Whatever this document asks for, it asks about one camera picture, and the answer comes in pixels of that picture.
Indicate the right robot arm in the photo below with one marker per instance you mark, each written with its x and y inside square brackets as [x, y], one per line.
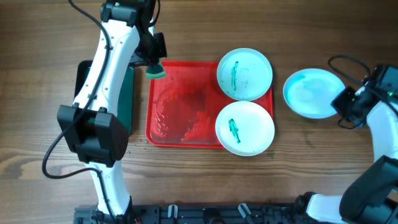
[367, 199]

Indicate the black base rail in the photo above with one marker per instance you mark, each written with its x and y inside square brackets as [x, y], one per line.
[268, 213]

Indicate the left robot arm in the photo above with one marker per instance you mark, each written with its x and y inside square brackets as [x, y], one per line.
[90, 125]

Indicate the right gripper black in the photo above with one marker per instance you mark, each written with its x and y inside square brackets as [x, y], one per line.
[339, 102]

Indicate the white plate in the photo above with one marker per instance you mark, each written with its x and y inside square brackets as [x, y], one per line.
[245, 128]

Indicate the dark green tray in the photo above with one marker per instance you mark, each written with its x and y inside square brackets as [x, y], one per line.
[125, 100]

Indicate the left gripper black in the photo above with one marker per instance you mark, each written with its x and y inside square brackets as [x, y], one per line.
[160, 52]

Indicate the red plastic tray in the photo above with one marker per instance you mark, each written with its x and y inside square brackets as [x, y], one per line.
[183, 105]

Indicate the light blue plate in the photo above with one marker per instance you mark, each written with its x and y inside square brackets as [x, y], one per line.
[244, 74]
[310, 92]

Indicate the light blue plate top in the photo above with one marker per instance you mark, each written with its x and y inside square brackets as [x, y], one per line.
[244, 74]

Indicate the green sponge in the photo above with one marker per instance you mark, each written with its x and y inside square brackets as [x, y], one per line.
[155, 71]

